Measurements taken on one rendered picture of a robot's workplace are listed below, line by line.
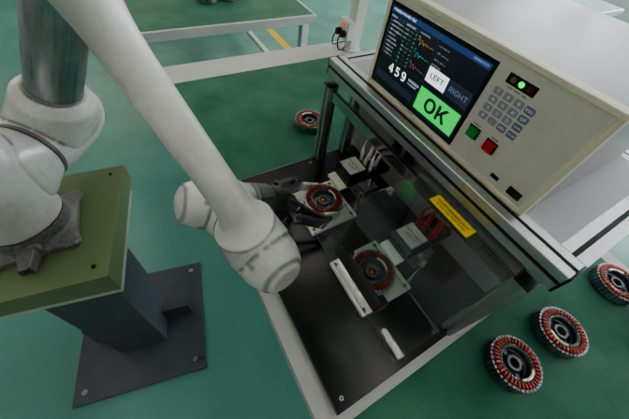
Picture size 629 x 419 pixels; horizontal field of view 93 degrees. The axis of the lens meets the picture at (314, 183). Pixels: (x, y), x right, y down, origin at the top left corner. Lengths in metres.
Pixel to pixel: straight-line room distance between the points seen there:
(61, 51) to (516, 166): 0.81
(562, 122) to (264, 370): 1.34
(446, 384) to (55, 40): 1.01
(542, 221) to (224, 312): 1.32
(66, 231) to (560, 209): 1.02
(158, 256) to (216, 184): 1.36
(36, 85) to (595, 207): 1.07
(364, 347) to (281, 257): 0.35
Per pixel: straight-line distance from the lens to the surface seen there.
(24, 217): 0.85
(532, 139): 0.55
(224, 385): 1.51
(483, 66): 0.57
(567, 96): 0.52
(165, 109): 0.44
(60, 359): 1.74
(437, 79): 0.63
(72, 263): 0.87
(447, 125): 0.63
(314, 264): 0.80
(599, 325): 1.13
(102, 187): 0.99
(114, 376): 1.61
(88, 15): 0.46
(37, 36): 0.74
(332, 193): 0.87
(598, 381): 1.05
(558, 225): 0.64
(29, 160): 0.83
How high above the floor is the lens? 1.49
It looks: 49 degrees down
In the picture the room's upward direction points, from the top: 10 degrees clockwise
